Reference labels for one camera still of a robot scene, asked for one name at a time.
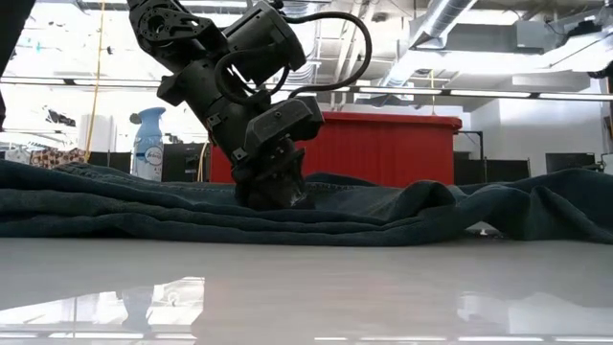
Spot ceiling light rail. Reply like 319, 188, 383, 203
0, 75, 613, 102

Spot black computer monitor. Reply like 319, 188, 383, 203
546, 151, 598, 173

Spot brown circle patterned fabric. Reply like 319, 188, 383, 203
29, 147, 88, 170

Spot white patterned fabric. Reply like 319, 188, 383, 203
2, 148, 31, 163

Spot dark denim jeans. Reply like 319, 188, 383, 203
0, 159, 613, 248

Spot silver ceiling duct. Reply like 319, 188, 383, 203
380, 0, 480, 88

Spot black partition panel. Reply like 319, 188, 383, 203
85, 150, 133, 174

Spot red plastic laundry bin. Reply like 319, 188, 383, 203
209, 110, 464, 189

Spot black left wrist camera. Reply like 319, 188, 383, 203
242, 97, 326, 150

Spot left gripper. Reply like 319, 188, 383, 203
206, 98, 308, 212

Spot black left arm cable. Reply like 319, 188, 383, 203
214, 11, 374, 105

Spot black pole stand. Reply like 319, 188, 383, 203
458, 129, 486, 186

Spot light blue air freshener bottle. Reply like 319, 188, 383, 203
131, 105, 168, 183

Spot yellow hanging cord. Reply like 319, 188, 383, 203
195, 141, 211, 183
83, 0, 107, 163

